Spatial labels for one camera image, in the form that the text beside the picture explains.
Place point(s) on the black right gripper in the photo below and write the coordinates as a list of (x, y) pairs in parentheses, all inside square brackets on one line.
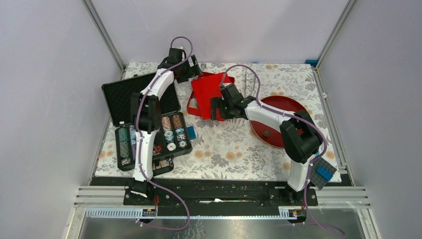
[(218, 102)]

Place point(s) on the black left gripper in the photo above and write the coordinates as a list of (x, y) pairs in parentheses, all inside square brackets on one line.
[(193, 71)]

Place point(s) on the grey lego baseplate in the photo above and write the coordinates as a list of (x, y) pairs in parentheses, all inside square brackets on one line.
[(315, 179)]

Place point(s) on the black poker chip case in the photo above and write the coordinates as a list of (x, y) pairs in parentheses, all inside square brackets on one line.
[(130, 112)]

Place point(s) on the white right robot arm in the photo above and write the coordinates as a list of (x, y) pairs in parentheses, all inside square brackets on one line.
[(300, 137)]

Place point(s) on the dark red round tray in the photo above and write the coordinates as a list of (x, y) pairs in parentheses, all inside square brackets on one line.
[(280, 102)]

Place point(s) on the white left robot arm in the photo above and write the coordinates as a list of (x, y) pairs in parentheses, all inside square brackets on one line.
[(146, 110)]

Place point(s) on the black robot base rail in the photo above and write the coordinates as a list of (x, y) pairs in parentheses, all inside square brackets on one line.
[(172, 197)]

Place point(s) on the red tin box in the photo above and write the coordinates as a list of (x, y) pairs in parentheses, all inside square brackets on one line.
[(194, 105)]

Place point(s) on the red tin lid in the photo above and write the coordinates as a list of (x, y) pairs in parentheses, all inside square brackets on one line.
[(208, 84)]

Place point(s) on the silver tweezers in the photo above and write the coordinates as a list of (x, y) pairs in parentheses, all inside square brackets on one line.
[(249, 83)]

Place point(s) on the blue lego brick on baseplate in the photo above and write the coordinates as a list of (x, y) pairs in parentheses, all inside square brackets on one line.
[(324, 173)]

